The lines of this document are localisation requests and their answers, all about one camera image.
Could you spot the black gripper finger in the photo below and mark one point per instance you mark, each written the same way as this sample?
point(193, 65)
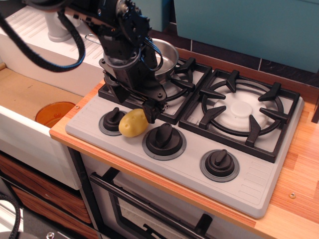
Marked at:
point(119, 92)
point(152, 110)

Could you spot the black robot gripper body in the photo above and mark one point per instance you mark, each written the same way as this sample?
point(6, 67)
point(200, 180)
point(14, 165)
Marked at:
point(140, 79)

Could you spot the yellow toy potato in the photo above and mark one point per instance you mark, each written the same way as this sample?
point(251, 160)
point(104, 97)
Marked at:
point(133, 123)

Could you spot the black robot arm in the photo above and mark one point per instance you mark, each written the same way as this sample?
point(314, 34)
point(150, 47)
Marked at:
point(124, 35)

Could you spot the black left stove knob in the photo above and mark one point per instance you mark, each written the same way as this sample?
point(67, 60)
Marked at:
point(109, 122)

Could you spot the black stove knob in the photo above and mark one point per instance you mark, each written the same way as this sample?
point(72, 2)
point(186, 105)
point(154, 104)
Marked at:
point(219, 166)
point(109, 122)
point(164, 143)

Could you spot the black middle stove knob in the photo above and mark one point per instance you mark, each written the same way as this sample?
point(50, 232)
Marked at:
point(164, 143)

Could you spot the black right stove knob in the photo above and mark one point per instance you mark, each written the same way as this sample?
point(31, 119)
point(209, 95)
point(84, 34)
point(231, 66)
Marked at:
point(219, 166)

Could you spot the grey toy stove top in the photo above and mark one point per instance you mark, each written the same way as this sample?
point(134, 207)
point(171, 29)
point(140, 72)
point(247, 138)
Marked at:
point(249, 192)

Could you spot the stainless steel saucepan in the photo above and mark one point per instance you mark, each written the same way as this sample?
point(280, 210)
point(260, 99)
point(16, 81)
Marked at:
point(168, 54)

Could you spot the black left burner grate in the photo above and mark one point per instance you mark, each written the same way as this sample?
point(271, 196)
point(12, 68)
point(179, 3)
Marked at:
point(189, 77)

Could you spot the black burner grate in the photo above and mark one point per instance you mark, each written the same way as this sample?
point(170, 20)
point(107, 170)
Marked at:
point(189, 77)
point(253, 117)

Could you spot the grey toy faucet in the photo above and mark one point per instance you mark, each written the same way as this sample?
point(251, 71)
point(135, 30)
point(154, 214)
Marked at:
point(57, 32)

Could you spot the white toy sink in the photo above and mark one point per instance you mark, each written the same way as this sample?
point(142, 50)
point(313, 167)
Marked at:
point(26, 88)

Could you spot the black right burner grate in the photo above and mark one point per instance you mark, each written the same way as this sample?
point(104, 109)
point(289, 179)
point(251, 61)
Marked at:
point(253, 117)

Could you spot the upper wooden drawer front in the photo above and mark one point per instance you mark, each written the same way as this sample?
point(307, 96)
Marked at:
point(50, 189)

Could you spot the wooden drawer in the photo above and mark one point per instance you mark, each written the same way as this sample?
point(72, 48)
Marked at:
point(68, 224)
point(50, 189)

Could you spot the lower wooden drawer front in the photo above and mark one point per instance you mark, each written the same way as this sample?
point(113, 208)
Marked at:
point(68, 224)

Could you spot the oven door with black handle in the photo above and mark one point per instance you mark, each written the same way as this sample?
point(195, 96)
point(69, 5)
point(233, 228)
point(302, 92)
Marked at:
point(106, 182)

